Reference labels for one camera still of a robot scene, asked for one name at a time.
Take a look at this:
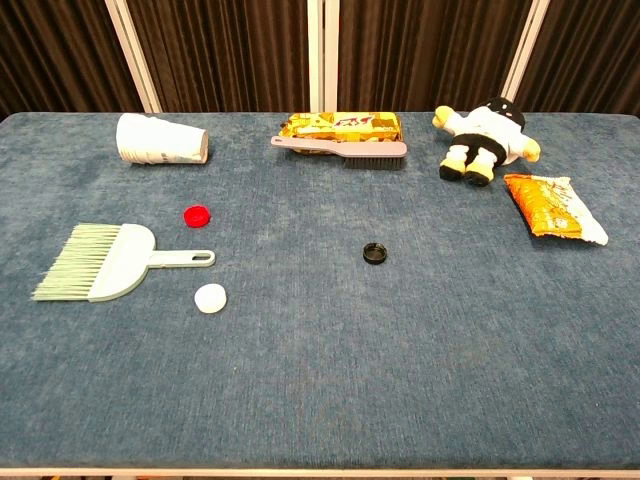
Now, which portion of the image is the white paper cup stack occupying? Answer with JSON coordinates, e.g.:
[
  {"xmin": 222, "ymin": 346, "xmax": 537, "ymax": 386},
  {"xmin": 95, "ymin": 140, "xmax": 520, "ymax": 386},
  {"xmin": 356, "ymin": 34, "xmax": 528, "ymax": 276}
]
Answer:
[{"xmin": 115, "ymin": 112, "xmax": 209, "ymax": 166}]

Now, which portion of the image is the dark brown pleated curtain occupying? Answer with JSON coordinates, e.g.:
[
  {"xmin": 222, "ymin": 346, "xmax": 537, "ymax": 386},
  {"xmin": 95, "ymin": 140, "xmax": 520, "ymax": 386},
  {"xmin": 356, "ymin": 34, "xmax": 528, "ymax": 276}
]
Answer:
[
  {"xmin": 337, "ymin": 0, "xmax": 537, "ymax": 114},
  {"xmin": 512, "ymin": 0, "xmax": 640, "ymax": 119},
  {"xmin": 0, "ymin": 0, "xmax": 146, "ymax": 121},
  {"xmin": 124, "ymin": 0, "xmax": 312, "ymax": 114}
]

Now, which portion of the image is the black white plush doll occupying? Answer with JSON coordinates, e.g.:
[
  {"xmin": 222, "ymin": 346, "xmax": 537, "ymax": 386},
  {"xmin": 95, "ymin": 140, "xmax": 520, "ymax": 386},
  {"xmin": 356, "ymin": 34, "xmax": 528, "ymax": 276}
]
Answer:
[{"xmin": 432, "ymin": 96, "xmax": 542, "ymax": 188}]

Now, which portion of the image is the blue table cloth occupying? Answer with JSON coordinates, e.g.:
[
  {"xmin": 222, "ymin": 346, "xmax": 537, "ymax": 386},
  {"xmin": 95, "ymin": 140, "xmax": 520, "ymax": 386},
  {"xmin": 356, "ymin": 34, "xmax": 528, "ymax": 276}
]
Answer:
[{"xmin": 0, "ymin": 110, "xmax": 640, "ymax": 471}]

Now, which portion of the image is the orange white snack bag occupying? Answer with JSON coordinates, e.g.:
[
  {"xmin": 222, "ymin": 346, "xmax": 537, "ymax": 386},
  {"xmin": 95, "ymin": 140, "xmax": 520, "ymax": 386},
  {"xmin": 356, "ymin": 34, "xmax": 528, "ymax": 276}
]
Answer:
[{"xmin": 503, "ymin": 173, "xmax": 610, "ymax": 247}]

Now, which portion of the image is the white metal table frame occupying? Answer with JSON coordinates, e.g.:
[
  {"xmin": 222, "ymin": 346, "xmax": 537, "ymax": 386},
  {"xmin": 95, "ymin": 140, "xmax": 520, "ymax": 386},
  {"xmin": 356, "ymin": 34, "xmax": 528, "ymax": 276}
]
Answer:
[{"xmin": 0, "ymin": 467, "xmax": 640, "ymax": 480}]

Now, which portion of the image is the white bottle cap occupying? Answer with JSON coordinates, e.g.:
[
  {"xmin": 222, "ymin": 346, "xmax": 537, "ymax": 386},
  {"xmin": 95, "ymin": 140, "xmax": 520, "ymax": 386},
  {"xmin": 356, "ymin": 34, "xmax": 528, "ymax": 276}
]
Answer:
[{"xmin": 193, "ymin": 283, "xmax": 228, "ymax": 315}]

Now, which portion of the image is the small light green broom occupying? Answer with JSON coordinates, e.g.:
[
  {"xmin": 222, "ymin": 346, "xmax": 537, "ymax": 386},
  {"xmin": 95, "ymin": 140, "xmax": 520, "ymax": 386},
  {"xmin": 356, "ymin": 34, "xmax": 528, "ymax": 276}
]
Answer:
[{"xmin": 30, "ymin": 222, "xmax": 217, "ymax": 304}]

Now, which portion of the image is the red bottle cap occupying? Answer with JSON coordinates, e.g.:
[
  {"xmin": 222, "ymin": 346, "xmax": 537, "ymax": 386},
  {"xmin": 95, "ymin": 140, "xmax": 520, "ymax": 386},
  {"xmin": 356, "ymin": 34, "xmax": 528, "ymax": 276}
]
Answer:
[{"xmin": 183, "ymin": 204, "xmax": 212, "ymax": 229}]

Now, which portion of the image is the yellow snack package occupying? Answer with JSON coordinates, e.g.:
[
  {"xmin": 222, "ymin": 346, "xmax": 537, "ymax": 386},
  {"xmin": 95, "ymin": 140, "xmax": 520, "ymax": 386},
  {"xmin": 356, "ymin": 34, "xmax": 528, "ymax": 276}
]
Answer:
[{"xmin": 278, "ymin": 111, "xmax": 404, "ymax": 155}]

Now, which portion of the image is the white partition frame post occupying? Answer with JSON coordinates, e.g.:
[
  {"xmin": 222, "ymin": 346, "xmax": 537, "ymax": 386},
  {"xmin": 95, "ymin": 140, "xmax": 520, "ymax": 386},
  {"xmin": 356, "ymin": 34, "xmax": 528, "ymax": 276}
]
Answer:
[
  {"xmin": 103, "ymin": 0, "xmax": 163, "ymax": 114},
  {"xmin": 501, "ymin": 0, "xmax": 551, "ymax": 101},
  {"xmin": 306, "ymin": 0, "xmax": 341, "ymax": 114}
]

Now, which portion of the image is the black bottle cap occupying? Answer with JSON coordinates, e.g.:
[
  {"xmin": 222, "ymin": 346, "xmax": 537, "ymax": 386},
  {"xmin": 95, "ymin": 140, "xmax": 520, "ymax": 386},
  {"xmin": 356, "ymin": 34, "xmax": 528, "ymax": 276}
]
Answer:
[{"xmin": 362, "ymin": 241, "xmax": 393, "ymax": 266}]

